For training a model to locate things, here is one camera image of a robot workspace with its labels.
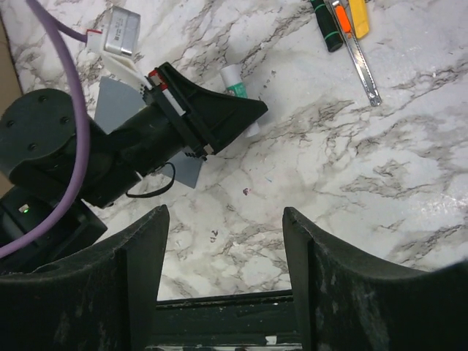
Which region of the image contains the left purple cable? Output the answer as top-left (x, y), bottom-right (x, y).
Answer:
top-left (0, 0), bottom-right (92, 260)

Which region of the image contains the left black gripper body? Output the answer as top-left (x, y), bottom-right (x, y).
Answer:
top-left (143, 62), bottom-right (268, 158)

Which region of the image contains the green handled screwdriver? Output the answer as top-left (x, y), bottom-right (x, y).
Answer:
top-left (310, 0), bottom-right (343, 53)

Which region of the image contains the orange handled metal tool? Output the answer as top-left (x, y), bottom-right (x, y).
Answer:
top-left (329, 1), bottom-right (382, 107)

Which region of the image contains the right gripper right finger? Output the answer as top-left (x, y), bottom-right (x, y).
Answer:
top-left (282, 207), bottom-right (467, 350)

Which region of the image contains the green white glue stick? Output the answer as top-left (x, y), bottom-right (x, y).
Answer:
top-left (220, 64), bottom-right (260, 137)

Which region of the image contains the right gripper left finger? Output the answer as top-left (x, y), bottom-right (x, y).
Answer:
top-left (1, 205), bottom-right (169, 350)

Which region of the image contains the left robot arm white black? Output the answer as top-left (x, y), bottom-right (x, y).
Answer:
top-left (1, 63), bottom-right (267, 274)

